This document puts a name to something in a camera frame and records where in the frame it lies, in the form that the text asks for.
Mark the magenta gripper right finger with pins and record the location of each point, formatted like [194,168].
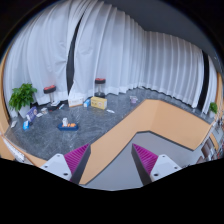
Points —
[152,167]

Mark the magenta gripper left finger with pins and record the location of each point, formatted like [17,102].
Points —
[69,166]

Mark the blue tray with oranges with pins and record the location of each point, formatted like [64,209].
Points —
[65,125]

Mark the blue white small carton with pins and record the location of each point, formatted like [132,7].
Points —
[87,103]

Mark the white flat box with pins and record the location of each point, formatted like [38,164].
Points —
[75,102]

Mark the white power strip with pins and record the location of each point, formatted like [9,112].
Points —
[17,154]

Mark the pink cup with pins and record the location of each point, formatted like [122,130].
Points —
[133,99]

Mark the small blue box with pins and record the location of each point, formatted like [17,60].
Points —
[26,125]

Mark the yellow cardboard box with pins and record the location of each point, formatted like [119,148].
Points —
[100,103]

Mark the purple picture board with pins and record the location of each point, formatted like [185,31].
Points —
[31,114]

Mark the red stool left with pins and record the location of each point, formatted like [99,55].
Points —
[52,105]

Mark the green potted plant left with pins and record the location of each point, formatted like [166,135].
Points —
[21,99]

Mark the green potted plant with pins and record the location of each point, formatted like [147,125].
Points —
[21,99]
[213,109]

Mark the green potted plant right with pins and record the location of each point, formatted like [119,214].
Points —
[213,109]

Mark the white curtain right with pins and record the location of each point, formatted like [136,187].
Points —
[179,69]

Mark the white curtain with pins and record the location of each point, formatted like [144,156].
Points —
[70,44]
[179,69]

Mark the white curtain left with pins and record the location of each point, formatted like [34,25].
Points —
[70,44]

